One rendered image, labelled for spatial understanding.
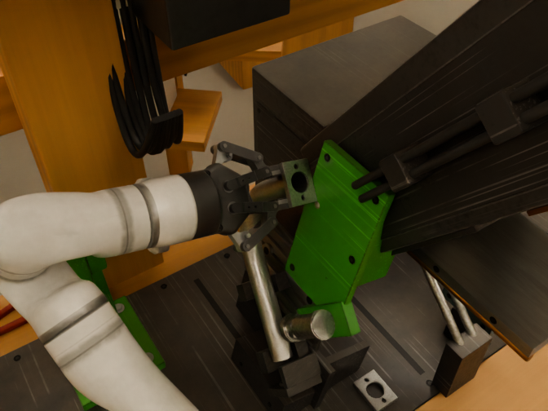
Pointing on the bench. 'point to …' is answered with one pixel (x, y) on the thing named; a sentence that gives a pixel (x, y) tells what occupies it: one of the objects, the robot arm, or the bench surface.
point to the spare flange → (378, 385)
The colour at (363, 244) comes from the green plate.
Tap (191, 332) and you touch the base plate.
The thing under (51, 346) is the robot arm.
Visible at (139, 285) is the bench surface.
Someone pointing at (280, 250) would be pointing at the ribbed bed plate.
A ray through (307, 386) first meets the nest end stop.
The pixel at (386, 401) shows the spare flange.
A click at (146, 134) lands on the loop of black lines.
